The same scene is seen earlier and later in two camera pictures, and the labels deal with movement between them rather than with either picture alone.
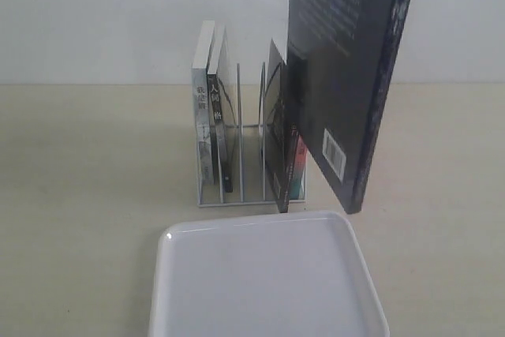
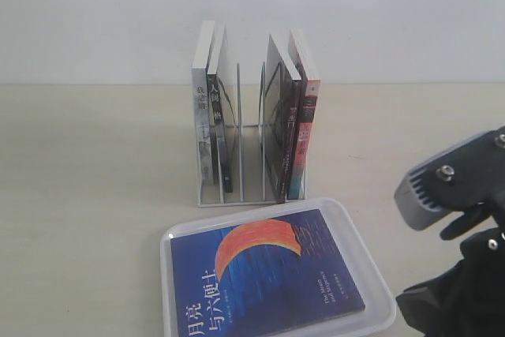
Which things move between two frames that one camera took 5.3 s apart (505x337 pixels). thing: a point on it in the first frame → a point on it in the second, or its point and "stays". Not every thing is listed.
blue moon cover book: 345,17 → 271,278
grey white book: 201,117 stays
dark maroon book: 278,127 stays
